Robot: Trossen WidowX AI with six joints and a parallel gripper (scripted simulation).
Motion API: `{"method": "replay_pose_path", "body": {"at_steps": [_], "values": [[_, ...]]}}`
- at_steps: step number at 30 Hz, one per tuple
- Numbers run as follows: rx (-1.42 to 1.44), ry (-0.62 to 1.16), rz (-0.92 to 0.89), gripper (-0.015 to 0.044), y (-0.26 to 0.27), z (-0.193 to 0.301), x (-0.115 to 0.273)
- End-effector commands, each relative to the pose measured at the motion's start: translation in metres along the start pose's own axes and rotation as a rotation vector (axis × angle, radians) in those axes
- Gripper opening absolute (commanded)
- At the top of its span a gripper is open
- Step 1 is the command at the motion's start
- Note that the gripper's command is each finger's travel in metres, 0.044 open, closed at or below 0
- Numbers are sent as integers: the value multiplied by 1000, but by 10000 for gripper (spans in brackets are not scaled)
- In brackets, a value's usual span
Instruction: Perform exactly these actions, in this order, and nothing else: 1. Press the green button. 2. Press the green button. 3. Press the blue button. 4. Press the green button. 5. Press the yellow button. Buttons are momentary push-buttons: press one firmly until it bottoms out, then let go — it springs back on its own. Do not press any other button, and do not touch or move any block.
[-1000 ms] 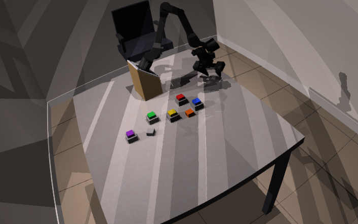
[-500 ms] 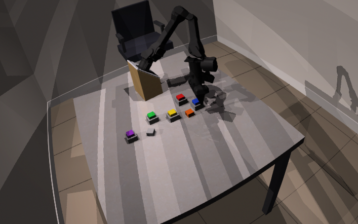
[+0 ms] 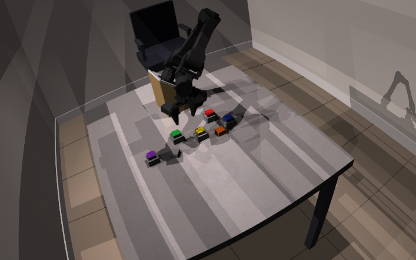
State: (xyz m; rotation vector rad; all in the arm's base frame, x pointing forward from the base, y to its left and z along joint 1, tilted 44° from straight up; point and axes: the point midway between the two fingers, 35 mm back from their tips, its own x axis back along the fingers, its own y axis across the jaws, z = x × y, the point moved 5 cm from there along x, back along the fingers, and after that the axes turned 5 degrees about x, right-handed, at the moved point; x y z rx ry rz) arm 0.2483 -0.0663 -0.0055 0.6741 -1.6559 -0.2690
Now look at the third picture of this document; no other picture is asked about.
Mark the red button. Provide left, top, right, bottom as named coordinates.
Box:
left=203, top=109, right=218, bottom=123

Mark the blue button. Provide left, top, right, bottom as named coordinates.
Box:
left=221, top=114, right=237, bottom=129

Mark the yellow button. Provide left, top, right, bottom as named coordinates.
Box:
left=193, top=126, right=209, bottom=142

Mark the green button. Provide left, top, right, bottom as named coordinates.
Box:
left=169, top=130, right=185, bottom=145

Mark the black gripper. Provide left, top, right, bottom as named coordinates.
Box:
left=161, top=88, right=203, bottom=125

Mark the purple button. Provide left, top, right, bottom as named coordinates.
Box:
left=145, top=151, right=161, bottom=167

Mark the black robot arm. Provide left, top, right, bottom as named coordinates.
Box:
left=158, top=8, right=221, bottom=109

